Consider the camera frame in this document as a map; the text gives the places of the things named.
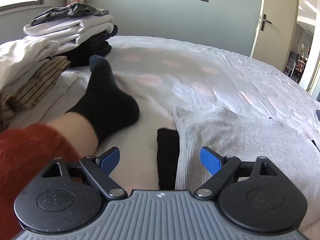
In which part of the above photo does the grey black raglan shirt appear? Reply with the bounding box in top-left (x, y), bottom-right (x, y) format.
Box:
top-left (156, 106), bottom-right (320, 233)

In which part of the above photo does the person's left leg black sock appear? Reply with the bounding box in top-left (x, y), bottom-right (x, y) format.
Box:
top-left (0, 54), bottom-right (140, 240)

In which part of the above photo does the pink dotted bed sheet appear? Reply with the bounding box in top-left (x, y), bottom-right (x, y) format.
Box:
top-left (37, 35), bottom-right (320, 193)

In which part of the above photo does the stack of folded clothes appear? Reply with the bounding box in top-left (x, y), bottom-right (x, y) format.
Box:
top-left (23, 2), bottom-right (118, 68)

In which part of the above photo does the cream bedroom door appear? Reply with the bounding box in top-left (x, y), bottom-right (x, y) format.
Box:
top-left (251, 0), bottom-right (299, 71)

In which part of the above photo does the striped brown garment pile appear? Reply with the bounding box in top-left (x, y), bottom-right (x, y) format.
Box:
top-left (0, 37), bottom-right (72, 133)

